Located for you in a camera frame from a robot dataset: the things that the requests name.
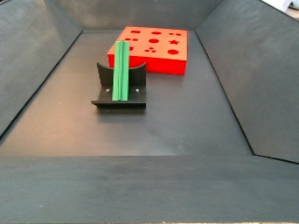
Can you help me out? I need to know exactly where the green star-profile bar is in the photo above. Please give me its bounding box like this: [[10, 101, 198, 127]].
[[112, 40, 130, 101]]

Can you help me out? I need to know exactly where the black curved fixture stand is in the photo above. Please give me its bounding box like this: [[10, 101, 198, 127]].
[[91, 64, 146, 109]]

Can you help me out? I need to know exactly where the red block with shaped holes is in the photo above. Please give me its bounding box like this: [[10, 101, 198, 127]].
[[116, 26, 189, 75]]

